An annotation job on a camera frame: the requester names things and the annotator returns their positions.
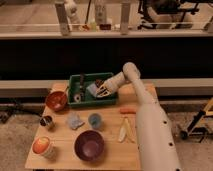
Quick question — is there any dark grape bunch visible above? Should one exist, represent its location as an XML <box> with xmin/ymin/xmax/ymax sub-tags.
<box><xmin>95</xmin><ymin>79</ymin><xmax>104</xmax><ymax>87</ymax></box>

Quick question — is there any red-brown bowl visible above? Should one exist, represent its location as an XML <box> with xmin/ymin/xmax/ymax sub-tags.
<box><xmin>45</xmin><ymin>91</ymin><xmax>67</xmax><ymax>112</ymax></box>

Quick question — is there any blue-grey sponge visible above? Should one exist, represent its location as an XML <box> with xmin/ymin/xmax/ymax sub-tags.
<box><xmin>86</xmin><ymin>83</ymin><xmax>98</xmax><ymax>97</ymax></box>

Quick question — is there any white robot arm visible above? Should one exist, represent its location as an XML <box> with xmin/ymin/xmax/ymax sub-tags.
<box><xmin>96</xmin><ymin>62</ymin><xmax>182</xmax><ymax>171</ymax></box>

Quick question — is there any yellow banana peel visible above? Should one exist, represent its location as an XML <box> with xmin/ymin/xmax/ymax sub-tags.
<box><xmin>118</xmin><ymin>117</ymin><xmax>135</xmax><ymax>143</ymax></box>

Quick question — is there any metal cup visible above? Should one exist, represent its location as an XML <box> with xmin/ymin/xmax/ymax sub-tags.
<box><xmin>40</xmin><ymin>116</ymin><xmax>55</xmax><ymax>131</ymax></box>

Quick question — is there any crumpled grey cloth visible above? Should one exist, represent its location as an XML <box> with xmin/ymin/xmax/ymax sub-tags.
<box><xmin>67</xmin><ymin>113</ymin><xmax>84</xmax><ymax>130</ymax></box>

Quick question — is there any orange carrot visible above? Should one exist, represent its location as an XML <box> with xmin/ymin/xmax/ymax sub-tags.
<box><xmin>119</xmin><ymin>108</ymin><xmax>136</xmax><ymax>114</ymax></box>

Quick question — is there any wooden spoon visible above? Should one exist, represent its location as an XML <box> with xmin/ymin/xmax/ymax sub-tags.
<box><xmin>59</xmin><ymin>86</ymin><xmax>69</xmax><ymax>103</ymax></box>

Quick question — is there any purple bowl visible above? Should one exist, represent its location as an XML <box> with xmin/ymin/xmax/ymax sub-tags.
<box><xmin>74</xmin><ymin>130</ymin><xmax>105</xmax><ymax>162</ymax></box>

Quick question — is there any yellow black stand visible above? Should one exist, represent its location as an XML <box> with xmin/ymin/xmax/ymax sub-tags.
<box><xmin>179</xmin><ymin>97</ymin><xmax>213</xmax><ymax>143</ymax></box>

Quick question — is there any small blue cup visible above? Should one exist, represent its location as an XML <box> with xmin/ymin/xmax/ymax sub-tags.
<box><xmin>88</xmin><ymin>113</ymin><xmax>102</xmax><ymax>130</ymax></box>

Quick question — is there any apple in white cup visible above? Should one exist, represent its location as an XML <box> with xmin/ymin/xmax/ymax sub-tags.
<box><xmin>32</xmin><ymin>137</ymin><xmax>54</xmax><ymax>159</ymax></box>

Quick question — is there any green plastic tray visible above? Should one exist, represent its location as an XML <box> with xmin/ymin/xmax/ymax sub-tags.
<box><xmin>68</xmin><ymin>72</ymin><xmax>118</xmax><ymax>108</ymax></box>

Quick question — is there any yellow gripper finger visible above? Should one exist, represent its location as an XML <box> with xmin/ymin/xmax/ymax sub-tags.
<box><xmin>97</xmin><ymin>90</ymin><xmax>111</xmax><ymax>98</ymax></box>
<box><xmin>96</xmin><ymin>84</ymin><xmax>107</xmax><ymax>93</ymax></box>

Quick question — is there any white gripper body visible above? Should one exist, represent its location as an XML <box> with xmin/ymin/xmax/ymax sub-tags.
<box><xmin>104</xmin><ymin>72</ymin><xmax>126</xmax><ymax>94</ymax></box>

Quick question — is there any black-handled kitchen tool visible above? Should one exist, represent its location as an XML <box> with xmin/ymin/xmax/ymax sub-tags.
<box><xmin>74</xmin><ymin>74</ymin><xmax>85</xmax><ymax>103</ymax></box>

